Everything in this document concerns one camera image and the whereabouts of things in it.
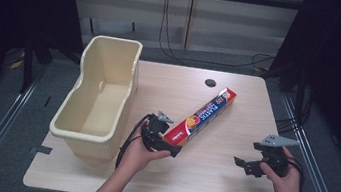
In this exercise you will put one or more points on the black metal stand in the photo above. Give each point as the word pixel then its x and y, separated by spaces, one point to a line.
pixel 27 66

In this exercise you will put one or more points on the cream plastic bin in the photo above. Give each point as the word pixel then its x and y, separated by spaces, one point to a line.
pixel 101 99

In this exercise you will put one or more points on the person's left hand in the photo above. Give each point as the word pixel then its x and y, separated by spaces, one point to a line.
pixel 133 158

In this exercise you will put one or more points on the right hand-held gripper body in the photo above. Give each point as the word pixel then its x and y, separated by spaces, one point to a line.
pixel 273 156

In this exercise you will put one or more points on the red and blue wrap box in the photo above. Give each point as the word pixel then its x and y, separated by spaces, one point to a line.
pixel 207 114

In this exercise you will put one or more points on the person's right hand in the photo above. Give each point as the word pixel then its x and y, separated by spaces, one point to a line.
pixel 288 188

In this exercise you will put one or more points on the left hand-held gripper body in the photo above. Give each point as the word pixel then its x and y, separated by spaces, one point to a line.
pixel 154 130

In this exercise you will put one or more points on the dark tape piece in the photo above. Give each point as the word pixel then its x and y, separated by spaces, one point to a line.
pixel 42 149

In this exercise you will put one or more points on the black table grommet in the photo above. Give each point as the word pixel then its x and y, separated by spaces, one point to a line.
pixel 210 83

